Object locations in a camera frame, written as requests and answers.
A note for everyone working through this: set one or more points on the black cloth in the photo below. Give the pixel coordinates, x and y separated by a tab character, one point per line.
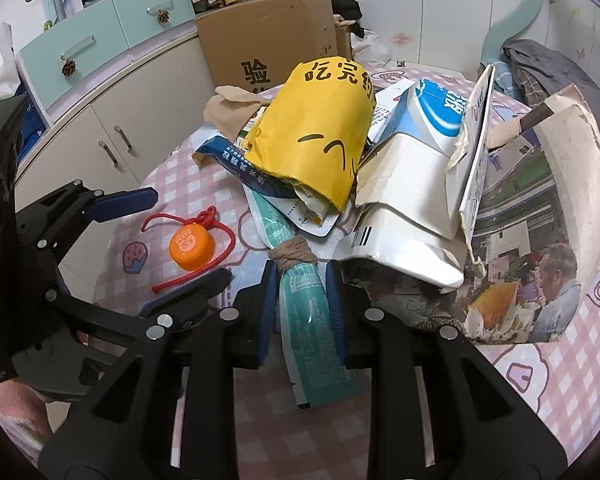
347	12

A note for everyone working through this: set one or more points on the silver blister pack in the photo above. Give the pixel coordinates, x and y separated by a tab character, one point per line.
315	220

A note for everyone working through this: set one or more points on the white blue carton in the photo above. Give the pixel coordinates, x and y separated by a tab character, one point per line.
410	185

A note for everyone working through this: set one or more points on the light teal bed headboard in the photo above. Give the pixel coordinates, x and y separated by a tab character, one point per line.
520	5

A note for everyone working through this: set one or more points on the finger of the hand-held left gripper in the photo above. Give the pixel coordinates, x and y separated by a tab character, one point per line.
180	297
125	202

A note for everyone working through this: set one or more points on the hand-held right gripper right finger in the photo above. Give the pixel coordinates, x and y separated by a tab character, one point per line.
334	305

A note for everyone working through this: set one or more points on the orange bottle cap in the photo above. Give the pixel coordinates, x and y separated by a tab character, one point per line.
192	247

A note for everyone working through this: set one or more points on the white printed leaflet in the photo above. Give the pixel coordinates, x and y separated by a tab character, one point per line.
387	110

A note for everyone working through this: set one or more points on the brown twine knot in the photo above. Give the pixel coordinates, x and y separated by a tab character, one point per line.
292	252

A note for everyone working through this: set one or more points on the brown cardboard box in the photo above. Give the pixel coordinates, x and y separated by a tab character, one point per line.
275	35

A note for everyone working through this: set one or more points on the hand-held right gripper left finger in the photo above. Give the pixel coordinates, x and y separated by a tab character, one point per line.
267	305

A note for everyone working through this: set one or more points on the pink checked tablecloth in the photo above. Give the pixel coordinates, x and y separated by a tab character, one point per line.
190	185

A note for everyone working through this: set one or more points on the light teal drawer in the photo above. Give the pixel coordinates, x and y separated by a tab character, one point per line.
55	52
145	10

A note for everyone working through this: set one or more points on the pine cone ornament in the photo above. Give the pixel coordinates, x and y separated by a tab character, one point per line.
163	16
68	66

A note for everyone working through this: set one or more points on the dark clothes heap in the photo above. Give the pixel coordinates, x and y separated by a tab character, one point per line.
545	65

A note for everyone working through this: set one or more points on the pink flower wall sticker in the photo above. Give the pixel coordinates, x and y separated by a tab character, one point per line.
401	38

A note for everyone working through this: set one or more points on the blue bag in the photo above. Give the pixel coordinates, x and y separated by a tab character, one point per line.
30	120

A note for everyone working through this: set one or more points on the beige stocking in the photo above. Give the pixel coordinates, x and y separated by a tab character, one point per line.
230	105
505	135

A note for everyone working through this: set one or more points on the white plastic bag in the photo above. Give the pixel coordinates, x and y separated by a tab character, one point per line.
372	50

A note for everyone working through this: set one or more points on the flattened white box panel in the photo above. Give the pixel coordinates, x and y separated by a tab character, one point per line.
477	150

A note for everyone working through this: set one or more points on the yellow cardboard carton piece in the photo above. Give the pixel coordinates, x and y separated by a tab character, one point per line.
310	125

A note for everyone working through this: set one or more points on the teal sachet packet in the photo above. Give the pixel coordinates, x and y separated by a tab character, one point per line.
305	320

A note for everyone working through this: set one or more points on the dark blue medicine box strip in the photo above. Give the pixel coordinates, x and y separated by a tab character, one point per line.
220	152

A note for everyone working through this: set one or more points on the beige cabinet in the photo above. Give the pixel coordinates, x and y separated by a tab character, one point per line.
145	90

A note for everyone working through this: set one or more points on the crumpled newspaper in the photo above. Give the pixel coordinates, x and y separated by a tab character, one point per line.
530	220

